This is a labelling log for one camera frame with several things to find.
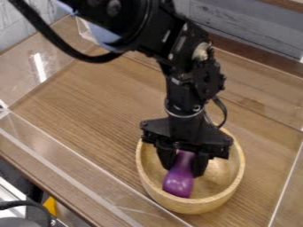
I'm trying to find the clear acrylic barrier wall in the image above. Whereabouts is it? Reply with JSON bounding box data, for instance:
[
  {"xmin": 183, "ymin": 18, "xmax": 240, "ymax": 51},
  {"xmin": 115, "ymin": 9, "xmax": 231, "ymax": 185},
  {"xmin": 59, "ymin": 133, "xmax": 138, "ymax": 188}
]
[{"xmin": 0, "ymin": 8, "xmax": 303, "ymax": 227}]

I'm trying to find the yellow object under table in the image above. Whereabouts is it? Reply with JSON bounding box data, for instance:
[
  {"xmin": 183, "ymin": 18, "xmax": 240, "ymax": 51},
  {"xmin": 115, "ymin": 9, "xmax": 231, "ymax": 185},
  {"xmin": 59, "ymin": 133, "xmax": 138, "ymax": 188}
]
[{"xmin": 43, "ymin": 196, "xmax": 57, "ymax": 216}]

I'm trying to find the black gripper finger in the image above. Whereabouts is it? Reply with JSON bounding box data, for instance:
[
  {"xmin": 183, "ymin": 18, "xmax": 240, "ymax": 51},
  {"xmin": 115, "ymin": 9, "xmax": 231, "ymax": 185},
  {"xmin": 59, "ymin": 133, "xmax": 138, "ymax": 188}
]
[
  {"xmin": 156, "ymin": 145, "xmax": 176, "ymax": 170},
  {"xmin": 192, "ymin": 153, "xmax": 210, "ymax": 177}
]

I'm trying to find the brown wooden oval bowl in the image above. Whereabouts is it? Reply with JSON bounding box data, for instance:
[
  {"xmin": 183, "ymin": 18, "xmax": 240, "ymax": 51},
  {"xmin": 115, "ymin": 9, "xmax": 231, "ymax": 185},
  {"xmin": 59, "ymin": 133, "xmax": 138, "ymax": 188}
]
[{"xmin": 135, "ymin": 129, "xmax": 246, "ymax": 215}]

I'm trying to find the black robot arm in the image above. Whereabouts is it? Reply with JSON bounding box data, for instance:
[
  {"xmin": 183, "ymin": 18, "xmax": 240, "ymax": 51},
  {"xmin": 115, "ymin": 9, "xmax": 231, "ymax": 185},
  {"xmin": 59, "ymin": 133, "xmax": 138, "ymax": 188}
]
[{"xmin": 8, "ymin": 0, "xmax": 234, "ymax": 177}]

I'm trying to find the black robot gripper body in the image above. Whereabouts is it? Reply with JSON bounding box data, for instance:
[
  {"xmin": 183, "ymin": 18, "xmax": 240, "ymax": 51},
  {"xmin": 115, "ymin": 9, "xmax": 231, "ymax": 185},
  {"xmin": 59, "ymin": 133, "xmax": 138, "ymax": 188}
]
[{"xmin": 140, "ymin": 113, "xmax": 234, "ymax": 159}]

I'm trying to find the purple toy eggplant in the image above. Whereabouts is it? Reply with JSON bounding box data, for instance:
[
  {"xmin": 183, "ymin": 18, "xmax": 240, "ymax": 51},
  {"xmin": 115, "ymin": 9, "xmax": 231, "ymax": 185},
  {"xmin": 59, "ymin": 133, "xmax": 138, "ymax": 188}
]
[{"xmin": 162, "ymin": 151, "xmax": 194, "ymax": 199}]

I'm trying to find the black cable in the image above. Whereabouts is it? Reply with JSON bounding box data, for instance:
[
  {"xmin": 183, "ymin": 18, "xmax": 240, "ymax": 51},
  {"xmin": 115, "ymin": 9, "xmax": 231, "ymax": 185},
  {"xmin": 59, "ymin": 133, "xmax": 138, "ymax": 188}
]
[{"xmin": 0, "ymin": 200, "xmax": 55, "ymax": 227}]

